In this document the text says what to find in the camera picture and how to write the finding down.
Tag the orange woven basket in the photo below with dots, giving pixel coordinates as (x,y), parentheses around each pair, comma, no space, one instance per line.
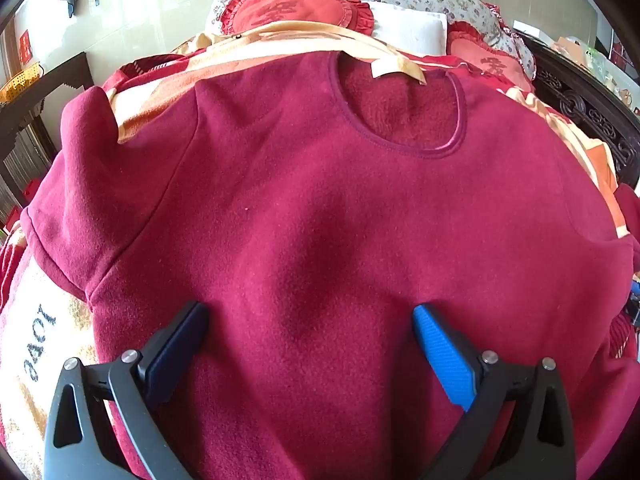
(20,82)

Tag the dark carved wooden headboard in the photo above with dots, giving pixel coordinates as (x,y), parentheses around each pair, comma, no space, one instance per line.
(580,100)

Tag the red gift box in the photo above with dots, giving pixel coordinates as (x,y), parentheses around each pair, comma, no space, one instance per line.
(34,189)

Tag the dark wooden side table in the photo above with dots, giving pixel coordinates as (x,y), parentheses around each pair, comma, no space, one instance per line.
(50,90)

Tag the red wall sticker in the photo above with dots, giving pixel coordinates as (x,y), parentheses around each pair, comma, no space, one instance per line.
(25,46)

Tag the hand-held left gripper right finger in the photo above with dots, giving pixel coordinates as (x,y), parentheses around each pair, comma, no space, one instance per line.
(442,355)

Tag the white pillow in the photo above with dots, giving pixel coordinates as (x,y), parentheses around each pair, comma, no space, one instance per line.
(410,25)

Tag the orange cream red blanket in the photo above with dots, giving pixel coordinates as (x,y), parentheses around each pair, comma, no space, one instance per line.
(165,85)

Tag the maroon fleece sweater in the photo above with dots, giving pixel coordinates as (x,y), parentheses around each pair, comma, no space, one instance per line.
(320,210)

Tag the red heart-shaped frilled pillow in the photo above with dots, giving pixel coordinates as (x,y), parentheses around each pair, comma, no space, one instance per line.
(492,62)
(290,10)

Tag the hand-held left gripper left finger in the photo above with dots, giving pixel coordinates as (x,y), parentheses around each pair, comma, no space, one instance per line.
(175,355)

